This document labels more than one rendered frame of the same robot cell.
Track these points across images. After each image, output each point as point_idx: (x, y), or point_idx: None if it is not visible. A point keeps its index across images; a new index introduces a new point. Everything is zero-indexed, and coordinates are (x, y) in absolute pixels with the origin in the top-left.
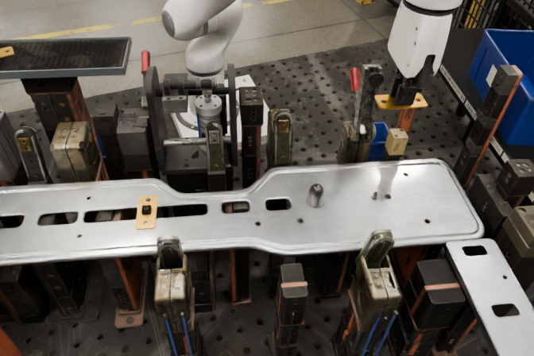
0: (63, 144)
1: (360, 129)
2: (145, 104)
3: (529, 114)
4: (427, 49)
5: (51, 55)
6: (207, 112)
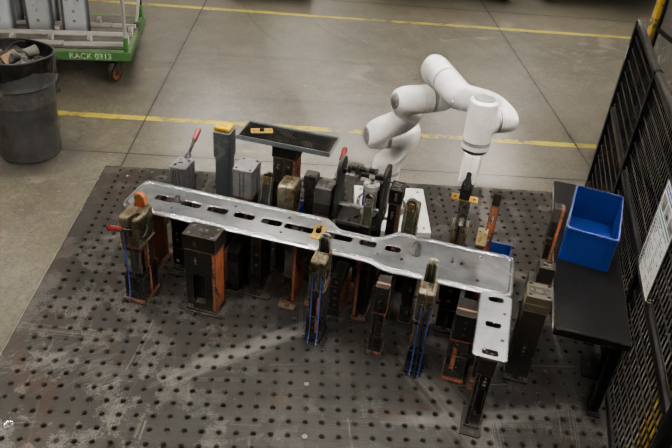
0: (286, 185)
1: (459, 222)
2: (335, 177)
3: (568, 238)
4: (467, 169)
5: (292, 137)
6: (369, 189)
